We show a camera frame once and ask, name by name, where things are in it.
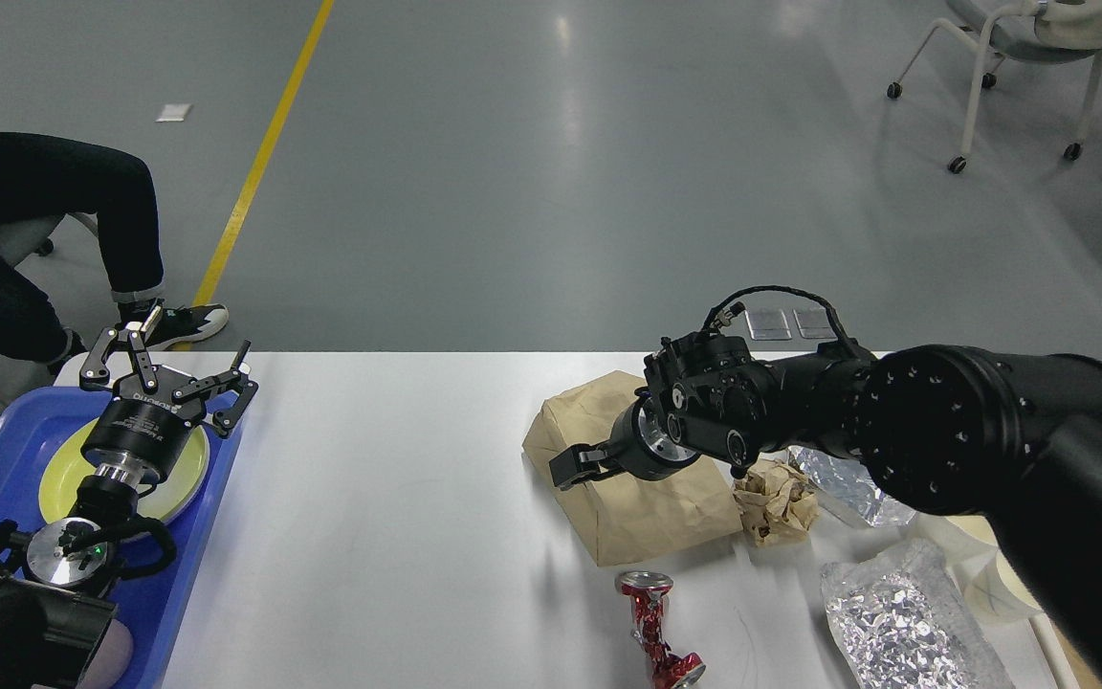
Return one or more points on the seated person in black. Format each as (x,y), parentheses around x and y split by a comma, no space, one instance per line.
(42,179)

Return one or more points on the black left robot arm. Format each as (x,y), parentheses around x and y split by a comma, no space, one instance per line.
(56,580)

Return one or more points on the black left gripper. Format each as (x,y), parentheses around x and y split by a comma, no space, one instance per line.
(144,426)

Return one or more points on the floor outlet cover plate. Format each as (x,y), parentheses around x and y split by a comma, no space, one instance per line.
(814,324)

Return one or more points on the crushed red can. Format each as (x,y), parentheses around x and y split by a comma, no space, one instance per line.
(648,594)

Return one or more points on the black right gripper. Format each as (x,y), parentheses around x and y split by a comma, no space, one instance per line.
(637,446)

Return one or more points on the white wheeled chair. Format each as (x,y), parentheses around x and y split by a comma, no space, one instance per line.
(1031,32)

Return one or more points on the aluminium foil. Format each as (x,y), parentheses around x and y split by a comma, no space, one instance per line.
(845,488)

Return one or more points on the white paper cup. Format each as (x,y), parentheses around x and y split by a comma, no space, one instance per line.
(996,595)
(960,538)

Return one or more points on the yellow plastic plate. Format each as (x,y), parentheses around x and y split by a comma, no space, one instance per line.
(57,490)

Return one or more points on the brown paper bag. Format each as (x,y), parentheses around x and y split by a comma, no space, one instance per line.
(624,520)

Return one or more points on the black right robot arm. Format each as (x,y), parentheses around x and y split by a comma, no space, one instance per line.
(945,429)

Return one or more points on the blue plastic tray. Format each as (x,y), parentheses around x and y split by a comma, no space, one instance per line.
(31,429)

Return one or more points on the beige plastic bin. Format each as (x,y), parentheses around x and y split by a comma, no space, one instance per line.
(1069,667)

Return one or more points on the pale green plate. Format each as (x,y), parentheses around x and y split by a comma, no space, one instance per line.
(168,500)

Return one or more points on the pink mug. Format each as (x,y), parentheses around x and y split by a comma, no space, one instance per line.
(112,658)

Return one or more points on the brown paper ball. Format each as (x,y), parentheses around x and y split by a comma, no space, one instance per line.
(777,505)

